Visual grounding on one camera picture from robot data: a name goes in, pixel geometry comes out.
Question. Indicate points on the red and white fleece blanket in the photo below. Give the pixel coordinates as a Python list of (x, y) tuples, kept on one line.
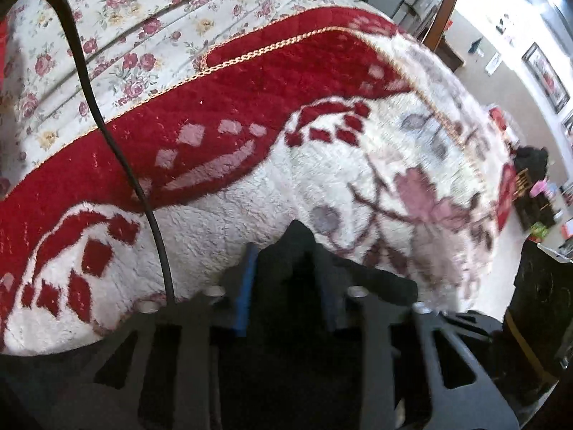
[(331, 117)]

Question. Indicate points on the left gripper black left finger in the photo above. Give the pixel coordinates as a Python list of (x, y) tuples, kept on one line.
[(160, 370)]

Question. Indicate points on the wooden chair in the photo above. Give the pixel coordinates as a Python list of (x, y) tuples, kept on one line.
[(427, 21)]

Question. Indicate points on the framed wall picture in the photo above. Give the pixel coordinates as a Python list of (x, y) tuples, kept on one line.
[(544, 73)]

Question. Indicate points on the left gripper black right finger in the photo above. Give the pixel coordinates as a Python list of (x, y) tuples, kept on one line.
[(407, 368)]

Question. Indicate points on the white floral quilt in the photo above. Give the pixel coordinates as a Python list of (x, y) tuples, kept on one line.
[(133, 49)]

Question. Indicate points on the black pants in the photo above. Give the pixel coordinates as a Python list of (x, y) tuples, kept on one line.
[(292, 355)]

